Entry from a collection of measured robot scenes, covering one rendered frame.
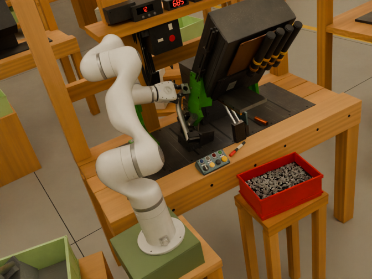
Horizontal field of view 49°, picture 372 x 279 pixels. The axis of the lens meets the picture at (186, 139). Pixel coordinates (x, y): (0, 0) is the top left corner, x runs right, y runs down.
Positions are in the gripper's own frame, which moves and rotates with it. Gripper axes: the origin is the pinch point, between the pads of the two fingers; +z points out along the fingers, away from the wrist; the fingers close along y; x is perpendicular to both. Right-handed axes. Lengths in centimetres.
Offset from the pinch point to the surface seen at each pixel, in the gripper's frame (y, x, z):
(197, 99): -7.5, -4.5, 4.1
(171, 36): 28.1, -5.9, 0.6
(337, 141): -42, 5, 92
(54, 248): -59, 9, -75
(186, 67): 14.9, 4.6, 9.4
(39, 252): -59, 11, -81
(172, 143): -19.5, 24.1, -2.5
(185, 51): 32.4, 17.8, 19.7
